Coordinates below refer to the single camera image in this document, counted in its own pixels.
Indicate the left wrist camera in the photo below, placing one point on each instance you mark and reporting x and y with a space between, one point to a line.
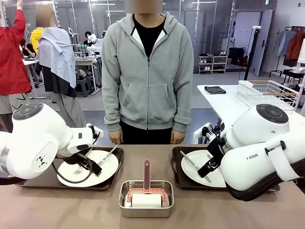
94 130

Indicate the black folded cloth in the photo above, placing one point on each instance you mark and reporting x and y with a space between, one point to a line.
214 90

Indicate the person's right forearm grey sleeve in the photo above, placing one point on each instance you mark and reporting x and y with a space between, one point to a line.
112 114

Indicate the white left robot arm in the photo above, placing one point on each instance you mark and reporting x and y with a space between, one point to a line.
35 133

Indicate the white round plate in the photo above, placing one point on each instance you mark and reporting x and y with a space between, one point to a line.
188 174
107 171

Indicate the figure in red jacket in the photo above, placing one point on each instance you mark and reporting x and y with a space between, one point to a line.
12 59

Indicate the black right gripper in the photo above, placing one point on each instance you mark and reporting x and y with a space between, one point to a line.
215 153

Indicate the metal knife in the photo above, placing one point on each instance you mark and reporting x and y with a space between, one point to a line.
108 155

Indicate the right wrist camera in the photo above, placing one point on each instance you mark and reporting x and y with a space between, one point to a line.
209 133

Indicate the rectangular steel container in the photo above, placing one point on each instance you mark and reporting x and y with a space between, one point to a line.
145 212

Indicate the silver fork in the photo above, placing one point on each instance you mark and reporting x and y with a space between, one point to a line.
209 156

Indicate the grey plastic stool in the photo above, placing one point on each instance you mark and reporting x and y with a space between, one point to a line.
83 88

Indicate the person's left hand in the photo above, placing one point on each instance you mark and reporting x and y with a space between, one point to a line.
178 138

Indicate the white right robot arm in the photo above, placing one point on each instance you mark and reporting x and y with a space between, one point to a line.
250 167

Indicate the person's left forearm grey sleeve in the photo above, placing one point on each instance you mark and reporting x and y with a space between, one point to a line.
182 114

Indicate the white side table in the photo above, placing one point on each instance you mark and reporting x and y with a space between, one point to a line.
221 105

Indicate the dark brown serving tray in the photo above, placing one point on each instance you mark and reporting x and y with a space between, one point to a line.
40 183
177 176

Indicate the person's right hand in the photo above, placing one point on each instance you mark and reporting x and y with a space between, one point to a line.
116 138

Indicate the white shoe rack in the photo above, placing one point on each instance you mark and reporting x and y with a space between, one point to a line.
212 56

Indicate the black bags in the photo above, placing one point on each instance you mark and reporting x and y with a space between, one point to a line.
237 56

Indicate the silver table knife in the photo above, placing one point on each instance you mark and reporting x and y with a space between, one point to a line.
188 159

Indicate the light blue hanging shirt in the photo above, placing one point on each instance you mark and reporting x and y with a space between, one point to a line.
284 43

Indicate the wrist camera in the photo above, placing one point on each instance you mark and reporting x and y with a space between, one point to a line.
94 130
209 133

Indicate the person in grey hoodie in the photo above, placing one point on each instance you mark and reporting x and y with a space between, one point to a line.
147 95

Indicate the pink lint roller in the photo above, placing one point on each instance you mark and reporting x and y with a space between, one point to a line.
147 174

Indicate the black tripod stand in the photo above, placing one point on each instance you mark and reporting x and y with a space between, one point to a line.
253 47

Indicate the seated person in black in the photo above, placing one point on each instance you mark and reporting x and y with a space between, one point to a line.
28 51

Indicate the figure in yellow jacket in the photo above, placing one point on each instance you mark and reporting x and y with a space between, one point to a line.
35 38

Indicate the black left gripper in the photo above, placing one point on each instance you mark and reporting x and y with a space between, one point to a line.
86 161

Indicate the rust orange hanging jacket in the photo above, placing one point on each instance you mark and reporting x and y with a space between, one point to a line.
296 46

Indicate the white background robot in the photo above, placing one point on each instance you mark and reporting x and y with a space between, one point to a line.
91 38

